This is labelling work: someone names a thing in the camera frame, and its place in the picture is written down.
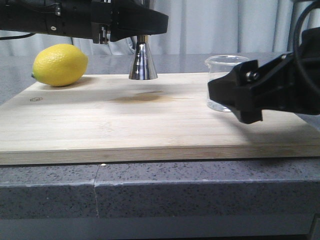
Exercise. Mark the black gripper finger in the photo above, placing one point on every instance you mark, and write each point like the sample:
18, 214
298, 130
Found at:
130, 18

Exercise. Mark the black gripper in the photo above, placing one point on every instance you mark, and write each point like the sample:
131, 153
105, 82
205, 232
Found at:
289, 83
67, 18

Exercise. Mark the clear glass beaker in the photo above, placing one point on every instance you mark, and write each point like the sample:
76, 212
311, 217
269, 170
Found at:
219, 66

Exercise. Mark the steel double jigger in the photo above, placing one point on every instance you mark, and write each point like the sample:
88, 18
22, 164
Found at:
143, 67

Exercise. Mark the yellow lemon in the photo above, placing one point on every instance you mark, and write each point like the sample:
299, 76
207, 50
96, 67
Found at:
59, 65

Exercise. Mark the grey curtain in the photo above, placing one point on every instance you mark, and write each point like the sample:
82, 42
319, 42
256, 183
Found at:
194, 27

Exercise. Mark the wooden cutting board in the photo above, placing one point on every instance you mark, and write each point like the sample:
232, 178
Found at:
109, 118

